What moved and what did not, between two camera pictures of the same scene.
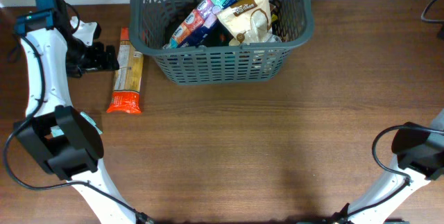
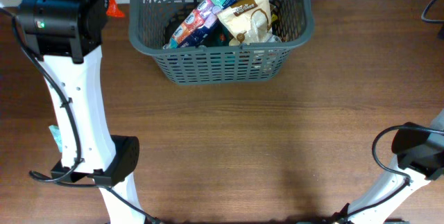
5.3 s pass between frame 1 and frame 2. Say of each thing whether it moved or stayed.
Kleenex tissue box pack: stayed
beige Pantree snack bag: stayed
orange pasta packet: moved
